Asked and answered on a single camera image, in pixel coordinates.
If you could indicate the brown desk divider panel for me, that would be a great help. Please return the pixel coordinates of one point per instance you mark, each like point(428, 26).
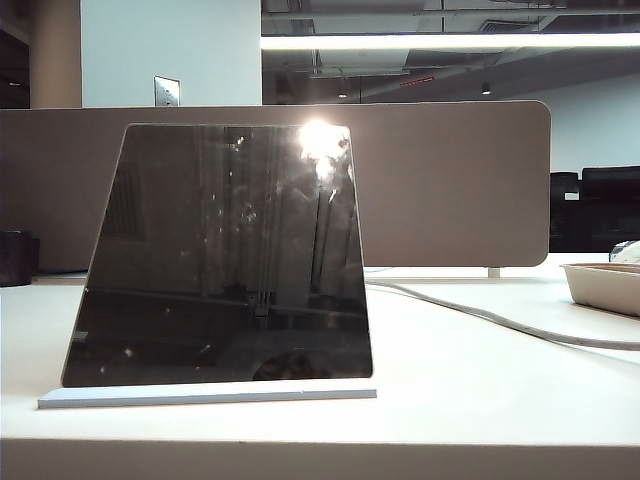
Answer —
point(450, 190)

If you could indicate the small ceiling spot lamp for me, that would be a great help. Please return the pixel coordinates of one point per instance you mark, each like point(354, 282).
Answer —
point(342, 94)

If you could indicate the red ceiling sign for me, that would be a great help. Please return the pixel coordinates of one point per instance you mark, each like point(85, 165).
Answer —
point(416, 81)

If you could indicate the black hanging spot lamp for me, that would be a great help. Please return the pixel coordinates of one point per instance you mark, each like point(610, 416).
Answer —
point(485, 89)

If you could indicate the long ceiling light strip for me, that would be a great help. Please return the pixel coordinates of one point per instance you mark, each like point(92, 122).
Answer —
point(450, 41)

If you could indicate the beige paper tray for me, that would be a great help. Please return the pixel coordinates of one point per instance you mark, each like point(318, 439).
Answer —
point(600, 290)

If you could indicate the dark cup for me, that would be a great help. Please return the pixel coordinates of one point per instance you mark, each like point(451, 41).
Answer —
point(17, 260)

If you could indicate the white crumpled item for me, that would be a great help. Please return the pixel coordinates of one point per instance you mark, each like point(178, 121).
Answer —
point(627, 252)

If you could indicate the metal wall switch plate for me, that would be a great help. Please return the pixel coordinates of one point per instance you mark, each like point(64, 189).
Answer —
point(167, 92)

